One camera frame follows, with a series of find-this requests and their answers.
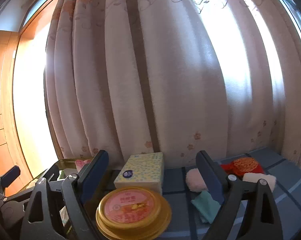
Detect dotted pale yellow tissue pack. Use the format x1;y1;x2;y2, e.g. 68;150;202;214
114;152;165;196

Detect white towel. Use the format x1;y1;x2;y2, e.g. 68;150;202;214
242;172;277;193

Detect floral embroidered white curtain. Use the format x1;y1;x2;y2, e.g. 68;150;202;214
44;0;301;166

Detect rectangular gold metal tin box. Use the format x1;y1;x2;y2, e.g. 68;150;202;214
27;158;117;230

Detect wooden door frame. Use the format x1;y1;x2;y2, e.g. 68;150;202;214
5;0;66;180

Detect round gold tin pink label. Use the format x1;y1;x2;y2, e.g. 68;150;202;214
95;187;172;240

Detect blue checked tablecloth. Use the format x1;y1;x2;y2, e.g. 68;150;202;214
100;146;301;240

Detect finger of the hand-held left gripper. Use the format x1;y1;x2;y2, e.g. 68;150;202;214
0;165;21;188

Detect teal cloth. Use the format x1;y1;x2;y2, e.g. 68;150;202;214
191;190;222;224

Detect pink fluffy towel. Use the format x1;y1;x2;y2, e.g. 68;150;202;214
185;169;208;193

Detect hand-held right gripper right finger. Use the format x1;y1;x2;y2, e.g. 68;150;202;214
195;150;284;240

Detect pink soft cloth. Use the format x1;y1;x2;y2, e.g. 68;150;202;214
75;159;91;172

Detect sliding glass window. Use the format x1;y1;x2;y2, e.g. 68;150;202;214
264;0;301;64

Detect red and gold pouch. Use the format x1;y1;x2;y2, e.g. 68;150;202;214
220;157;266;175

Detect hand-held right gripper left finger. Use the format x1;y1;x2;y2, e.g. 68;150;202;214
22;150;109;240

